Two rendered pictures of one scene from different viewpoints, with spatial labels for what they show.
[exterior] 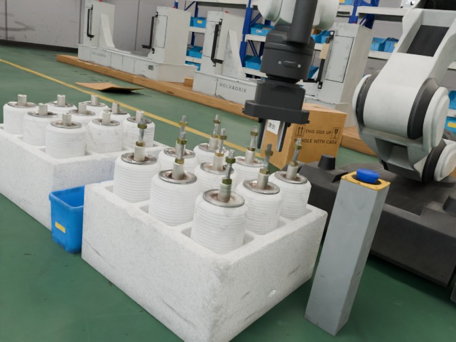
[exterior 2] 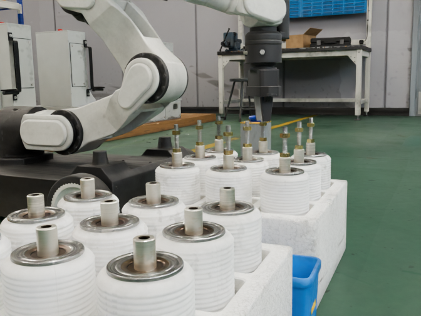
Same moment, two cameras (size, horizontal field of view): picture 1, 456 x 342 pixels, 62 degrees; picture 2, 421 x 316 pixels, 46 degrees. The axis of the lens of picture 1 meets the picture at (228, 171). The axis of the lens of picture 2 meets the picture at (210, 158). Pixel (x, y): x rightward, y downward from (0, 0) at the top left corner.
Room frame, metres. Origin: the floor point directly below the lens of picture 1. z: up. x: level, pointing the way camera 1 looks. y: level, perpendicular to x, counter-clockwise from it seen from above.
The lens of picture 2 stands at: (1.11, 1.09, 0.43)
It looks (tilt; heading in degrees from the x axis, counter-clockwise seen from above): 9 degrees down; 257
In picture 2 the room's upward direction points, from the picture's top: 1 degrees counter-clockwise
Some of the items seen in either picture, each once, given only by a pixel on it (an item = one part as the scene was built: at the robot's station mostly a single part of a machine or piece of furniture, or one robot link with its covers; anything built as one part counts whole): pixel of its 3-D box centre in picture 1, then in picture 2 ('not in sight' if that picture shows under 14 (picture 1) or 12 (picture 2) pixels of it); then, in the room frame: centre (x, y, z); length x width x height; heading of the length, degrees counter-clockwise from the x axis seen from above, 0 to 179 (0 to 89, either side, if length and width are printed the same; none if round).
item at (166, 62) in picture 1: (135, 38); not in sight; (4.63, 1.33, 0.45); 1.61 x 0.57 x 0.74; 52
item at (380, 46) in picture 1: (373, 43); not in sight; (5.61, -1.69, 0.90); 0.50 x 0.38 x 0.21; 142
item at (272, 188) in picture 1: (261, 186); (262, 152); (0.71, -0.07, 0.25); 0.08 x 0.08 x 0.01
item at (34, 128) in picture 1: (42, 146); (195, 303); (1.01, 0.52, 0.16); 0.10 x 0.10 x 0.18
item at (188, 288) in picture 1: (206, 235); (247, 228); (0.78, 0.02, 0.09); 0.39 x 0.39 x 0.18; 54
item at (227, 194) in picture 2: (66, 119); (227, 199); (0.94, 0.43, 0.26); 0.02 x 0.02 x 0.03
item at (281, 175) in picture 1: (290, 178); (218, 150); (0.81, -0.14, 0.25); 0.08 x 0.08 x 0.01
